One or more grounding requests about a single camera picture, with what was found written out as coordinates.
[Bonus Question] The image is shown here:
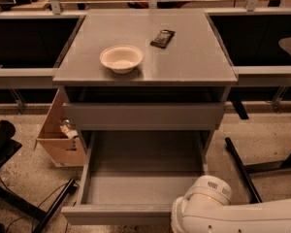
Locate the grey drawer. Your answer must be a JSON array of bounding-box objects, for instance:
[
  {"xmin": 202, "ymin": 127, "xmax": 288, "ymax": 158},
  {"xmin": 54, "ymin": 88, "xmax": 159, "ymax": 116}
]
[
  {"xmin": 63, "ymin": 103, "xmax": 224, "ymax": 130},
  {"xmin": 62, "ymin": 131, "xmax": 207, "ymax": 225}
]

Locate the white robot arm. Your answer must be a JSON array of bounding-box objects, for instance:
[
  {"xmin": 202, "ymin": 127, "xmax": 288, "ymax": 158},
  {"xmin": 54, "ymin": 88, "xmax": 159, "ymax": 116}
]
[{"xmin": 171, "ymin": 175, "xmax": 291, "ymax": 233}]

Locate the grey top drawer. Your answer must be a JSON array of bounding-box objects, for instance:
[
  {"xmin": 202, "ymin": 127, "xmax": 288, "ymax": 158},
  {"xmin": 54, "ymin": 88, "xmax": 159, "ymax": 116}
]
[{"xmin": 63, "ymin": 103, "xmax": 224, "ymax": 130}]

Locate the grey drawer cabinet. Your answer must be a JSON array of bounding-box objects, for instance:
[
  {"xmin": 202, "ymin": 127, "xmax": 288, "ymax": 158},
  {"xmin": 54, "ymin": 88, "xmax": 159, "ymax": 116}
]
[{"xmin": 53, "ymin": 9, "xmax": 237, "ymax": 147}]

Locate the white paper bowl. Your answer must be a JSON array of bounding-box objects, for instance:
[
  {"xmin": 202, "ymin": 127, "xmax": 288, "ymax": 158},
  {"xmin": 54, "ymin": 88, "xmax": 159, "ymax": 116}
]
[{"xmin": 100, "ymin": 45, "xmax": 144, "ymax": 74}]

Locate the black snack packet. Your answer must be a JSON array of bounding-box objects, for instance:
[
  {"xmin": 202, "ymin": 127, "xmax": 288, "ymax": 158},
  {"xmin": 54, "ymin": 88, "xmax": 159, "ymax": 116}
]
[{"xmin": 150, "ymin": 29, "xmax": 176, "ymax": 49}]

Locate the wooden box on floor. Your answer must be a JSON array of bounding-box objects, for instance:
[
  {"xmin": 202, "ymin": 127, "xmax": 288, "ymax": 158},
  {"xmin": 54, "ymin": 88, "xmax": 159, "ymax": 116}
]
[{"xmin": 37, "ymin": 91, "xmax": 85, "ymax": 167}]

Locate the black stand leg right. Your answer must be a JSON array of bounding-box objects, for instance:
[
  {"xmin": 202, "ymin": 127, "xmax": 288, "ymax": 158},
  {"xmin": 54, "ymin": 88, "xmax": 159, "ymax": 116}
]
[{"xmin": 225, "ymin": 138, "xmax": 291, "ymax": 204}]

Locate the black stand leg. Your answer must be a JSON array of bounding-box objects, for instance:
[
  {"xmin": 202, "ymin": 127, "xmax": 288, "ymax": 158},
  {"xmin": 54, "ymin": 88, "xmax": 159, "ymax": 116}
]
[
  {"xmin": 225, "ymin": 138, "xmax": 291, "ymax": 204},
  {"xmin": 0, "ymin": 179, "xmax": 77, "ymax": 233}
]

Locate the black stand leg left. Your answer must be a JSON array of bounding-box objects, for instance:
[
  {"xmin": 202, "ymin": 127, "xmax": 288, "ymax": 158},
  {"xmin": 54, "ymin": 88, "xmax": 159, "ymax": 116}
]
[{"xmin": 0, "ymin": 179, "xmax": 77, "ymax": 233}]

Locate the black office chair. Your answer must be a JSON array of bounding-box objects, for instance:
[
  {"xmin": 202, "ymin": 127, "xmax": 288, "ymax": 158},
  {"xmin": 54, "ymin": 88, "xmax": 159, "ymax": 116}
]
[{"xmin": 0, "ymin": 120, "xmax": 22, "ymax": 168}]

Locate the black floor cable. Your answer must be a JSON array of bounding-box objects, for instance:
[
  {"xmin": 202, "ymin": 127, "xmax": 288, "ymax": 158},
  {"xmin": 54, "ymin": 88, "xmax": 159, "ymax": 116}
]
[{"xmin": 0, "ymin": 170, "xmax": 81, "ymax": 233}]

